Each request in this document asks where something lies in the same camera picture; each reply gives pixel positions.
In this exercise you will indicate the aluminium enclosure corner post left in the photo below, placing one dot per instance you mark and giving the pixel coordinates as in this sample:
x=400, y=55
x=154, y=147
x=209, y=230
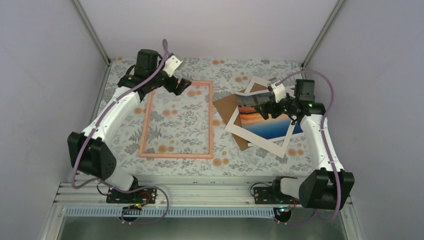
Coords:
x=91, y=31

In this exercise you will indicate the sunset landscape photo print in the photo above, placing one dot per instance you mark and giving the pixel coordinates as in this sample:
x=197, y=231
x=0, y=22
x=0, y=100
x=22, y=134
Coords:
x=273, y=129

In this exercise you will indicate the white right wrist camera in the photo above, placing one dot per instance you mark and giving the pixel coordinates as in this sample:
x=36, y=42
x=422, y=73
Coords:
x=278, y=90

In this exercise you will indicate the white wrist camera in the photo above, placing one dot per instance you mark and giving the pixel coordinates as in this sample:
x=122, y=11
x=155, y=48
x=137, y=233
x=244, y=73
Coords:
x=278, y=90
x=172, y=64

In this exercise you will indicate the perforated grey cable tray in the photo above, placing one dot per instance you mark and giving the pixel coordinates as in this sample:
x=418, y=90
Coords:
x=172, y=212

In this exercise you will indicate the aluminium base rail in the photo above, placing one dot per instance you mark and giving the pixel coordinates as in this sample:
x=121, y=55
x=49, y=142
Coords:
x=180, y=194

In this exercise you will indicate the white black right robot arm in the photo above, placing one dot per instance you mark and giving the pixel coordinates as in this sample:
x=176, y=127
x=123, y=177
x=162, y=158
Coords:
x=328, y=185

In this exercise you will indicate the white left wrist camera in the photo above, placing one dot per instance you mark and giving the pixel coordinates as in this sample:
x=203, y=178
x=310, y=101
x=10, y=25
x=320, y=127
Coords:
x=172, y=64

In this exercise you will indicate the floral patterned table mat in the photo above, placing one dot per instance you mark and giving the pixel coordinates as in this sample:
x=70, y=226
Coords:
x=228, y=76

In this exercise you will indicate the white photo mat border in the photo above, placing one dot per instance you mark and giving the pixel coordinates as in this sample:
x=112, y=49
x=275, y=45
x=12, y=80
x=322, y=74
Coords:
x=278, y=148

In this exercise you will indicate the brown cardboard backing board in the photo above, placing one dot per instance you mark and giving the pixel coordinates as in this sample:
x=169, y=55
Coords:
x=227, y=105

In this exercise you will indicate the aluminium enclosure corner post right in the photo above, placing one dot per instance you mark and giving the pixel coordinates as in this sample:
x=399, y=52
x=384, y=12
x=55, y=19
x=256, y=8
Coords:
x=323, y=32

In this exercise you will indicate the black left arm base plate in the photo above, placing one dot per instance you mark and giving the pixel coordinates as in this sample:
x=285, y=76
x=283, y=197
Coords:
x=144, y=196

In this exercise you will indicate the pink wooden picture frame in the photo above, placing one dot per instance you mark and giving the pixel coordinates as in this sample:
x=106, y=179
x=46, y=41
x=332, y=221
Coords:
x=211, y=126

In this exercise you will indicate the aluminium enclosure corner post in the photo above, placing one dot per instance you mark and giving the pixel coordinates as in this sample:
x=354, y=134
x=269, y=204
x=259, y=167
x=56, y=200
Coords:
x=323, y=32
x=91, y=31

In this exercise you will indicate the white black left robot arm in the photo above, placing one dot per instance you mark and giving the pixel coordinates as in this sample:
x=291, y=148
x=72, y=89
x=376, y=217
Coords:
x=89, y=150

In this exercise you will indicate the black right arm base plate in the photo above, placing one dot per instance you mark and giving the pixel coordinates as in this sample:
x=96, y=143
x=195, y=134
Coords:
x=265, y=195

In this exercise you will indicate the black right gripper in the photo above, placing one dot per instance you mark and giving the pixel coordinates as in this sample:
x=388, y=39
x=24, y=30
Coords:
x=265, y=106

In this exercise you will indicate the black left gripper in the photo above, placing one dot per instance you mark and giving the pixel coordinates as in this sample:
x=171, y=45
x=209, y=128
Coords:
x=178, y=89

